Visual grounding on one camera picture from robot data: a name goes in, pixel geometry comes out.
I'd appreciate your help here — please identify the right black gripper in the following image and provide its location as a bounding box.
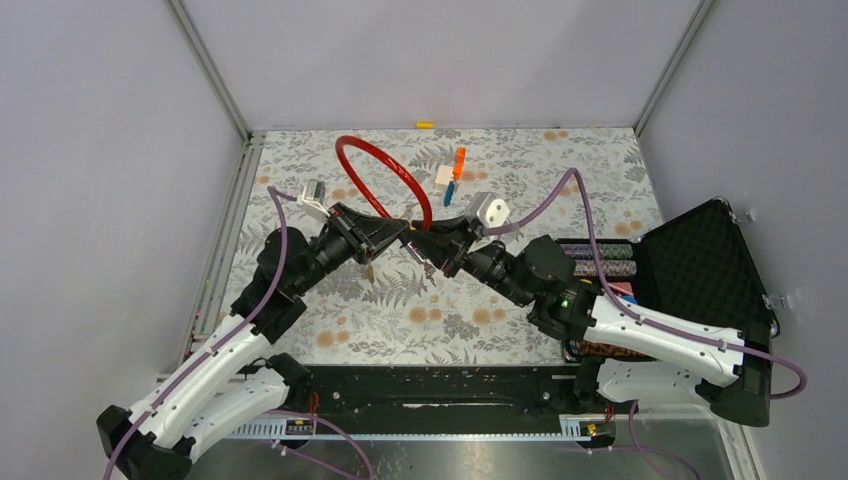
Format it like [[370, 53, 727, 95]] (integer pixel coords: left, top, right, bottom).
[[405, 213, 534, 308]]

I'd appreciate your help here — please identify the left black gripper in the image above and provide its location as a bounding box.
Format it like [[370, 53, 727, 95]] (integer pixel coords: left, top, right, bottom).
[[294, 202, 410, 295]]

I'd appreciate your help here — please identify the red cable lock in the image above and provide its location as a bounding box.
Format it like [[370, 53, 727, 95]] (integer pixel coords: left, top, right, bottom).
[[334, 134, 439, 286]]

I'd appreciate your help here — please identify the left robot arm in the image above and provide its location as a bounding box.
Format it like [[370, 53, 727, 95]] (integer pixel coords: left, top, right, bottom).
[[96, 203, 409, 479]]

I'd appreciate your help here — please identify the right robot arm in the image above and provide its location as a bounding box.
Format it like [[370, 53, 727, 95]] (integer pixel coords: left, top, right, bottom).
[[409, 218, 775, 427]]

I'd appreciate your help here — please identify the blue toy brick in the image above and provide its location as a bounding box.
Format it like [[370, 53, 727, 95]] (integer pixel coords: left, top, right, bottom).
[[443, 181, 456, 207]]

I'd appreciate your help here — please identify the white toy block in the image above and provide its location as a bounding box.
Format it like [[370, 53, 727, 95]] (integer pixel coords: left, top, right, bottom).
[[434, 165, 454, 191]]

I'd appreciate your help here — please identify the orange toy brick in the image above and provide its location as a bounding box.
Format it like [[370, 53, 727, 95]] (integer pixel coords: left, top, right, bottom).
[[452, 146, 467, 181]]

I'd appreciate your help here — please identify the floral table mat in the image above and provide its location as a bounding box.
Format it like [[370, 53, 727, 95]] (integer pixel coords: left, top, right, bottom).
[[206, 127, 662, 365]]

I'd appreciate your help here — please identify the black poker chip case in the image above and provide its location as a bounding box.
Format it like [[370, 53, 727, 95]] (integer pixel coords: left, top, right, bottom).
[[538, 196, 791, 365]]

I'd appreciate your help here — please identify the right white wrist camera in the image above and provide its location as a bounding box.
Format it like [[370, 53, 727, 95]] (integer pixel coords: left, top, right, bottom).
[[464, 192, 511, 236]]

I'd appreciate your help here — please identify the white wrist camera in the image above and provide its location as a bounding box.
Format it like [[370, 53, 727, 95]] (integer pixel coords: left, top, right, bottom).
[[464, 192, 511, 236], [296, 179, 329, 223]]

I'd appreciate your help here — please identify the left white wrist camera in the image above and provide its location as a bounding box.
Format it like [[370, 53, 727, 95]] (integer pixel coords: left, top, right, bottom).
[[296, 179, 329, 223]]

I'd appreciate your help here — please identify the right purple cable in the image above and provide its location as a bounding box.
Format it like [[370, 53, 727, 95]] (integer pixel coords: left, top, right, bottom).
[[486, 167, 810, 401]]

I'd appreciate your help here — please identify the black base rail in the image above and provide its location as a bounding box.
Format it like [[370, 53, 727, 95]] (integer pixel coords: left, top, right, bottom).
[[233, 359, 632, 441]]

